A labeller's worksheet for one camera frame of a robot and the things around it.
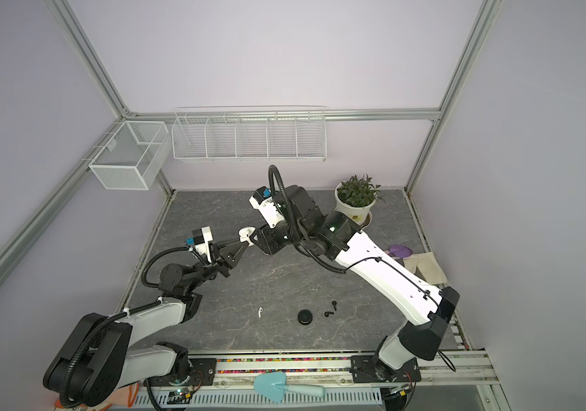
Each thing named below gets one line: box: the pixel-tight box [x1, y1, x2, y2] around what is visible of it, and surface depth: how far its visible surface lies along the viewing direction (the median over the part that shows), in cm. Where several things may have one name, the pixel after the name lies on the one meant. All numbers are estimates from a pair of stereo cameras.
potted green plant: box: [334, 172, 387, 231], surface depth 98 cm
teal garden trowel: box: [253, 371, 325, 404], surface depth 72 cm
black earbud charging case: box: [297, 309, 313, 326], surface depth 84 cm
